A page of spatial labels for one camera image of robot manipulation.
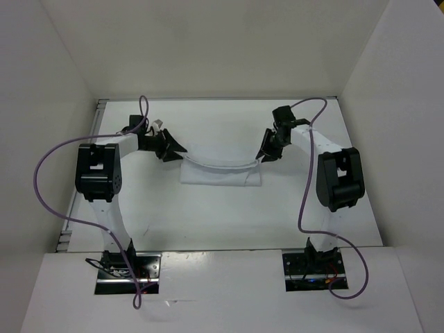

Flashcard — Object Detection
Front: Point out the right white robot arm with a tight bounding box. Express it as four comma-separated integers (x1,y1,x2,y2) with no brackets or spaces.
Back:
257,105,365,273

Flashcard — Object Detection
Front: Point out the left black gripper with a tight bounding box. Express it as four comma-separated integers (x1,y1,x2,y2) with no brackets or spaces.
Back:
140,128,187,162

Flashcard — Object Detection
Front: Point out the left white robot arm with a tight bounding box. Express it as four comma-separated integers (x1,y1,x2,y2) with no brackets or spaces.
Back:
75,114,187,278

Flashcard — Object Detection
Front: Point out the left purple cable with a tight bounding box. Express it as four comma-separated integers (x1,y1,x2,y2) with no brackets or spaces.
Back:
33,95,157,309

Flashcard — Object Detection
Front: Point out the white skirt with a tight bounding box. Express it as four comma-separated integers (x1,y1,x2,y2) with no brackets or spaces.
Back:
180,153,262,187

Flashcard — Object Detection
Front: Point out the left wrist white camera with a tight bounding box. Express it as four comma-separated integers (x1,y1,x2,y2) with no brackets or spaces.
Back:
151,119,163,133

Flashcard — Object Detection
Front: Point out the purple cable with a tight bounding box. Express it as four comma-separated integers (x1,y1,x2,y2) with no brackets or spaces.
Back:
289,98,369,299
33,95,157,309

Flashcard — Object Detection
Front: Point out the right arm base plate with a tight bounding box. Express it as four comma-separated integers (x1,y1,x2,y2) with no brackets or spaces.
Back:
282,250,348,292

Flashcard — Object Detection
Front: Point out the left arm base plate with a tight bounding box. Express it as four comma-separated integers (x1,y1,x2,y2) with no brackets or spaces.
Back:
85,253,162,296

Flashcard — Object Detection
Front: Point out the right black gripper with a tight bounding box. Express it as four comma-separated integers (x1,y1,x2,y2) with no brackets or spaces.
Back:
256,128,289,162

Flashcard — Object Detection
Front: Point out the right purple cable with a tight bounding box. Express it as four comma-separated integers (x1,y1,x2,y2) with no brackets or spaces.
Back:
289,98,369,299

